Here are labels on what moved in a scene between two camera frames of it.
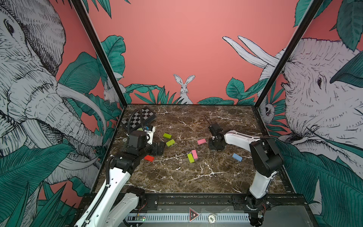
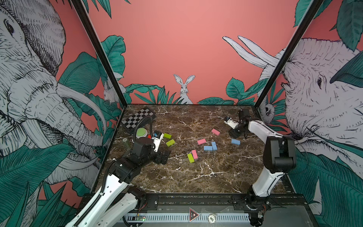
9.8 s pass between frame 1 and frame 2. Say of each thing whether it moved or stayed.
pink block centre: stayed
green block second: stayed
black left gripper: moved
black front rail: stayed
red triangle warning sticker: stayed
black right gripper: moved
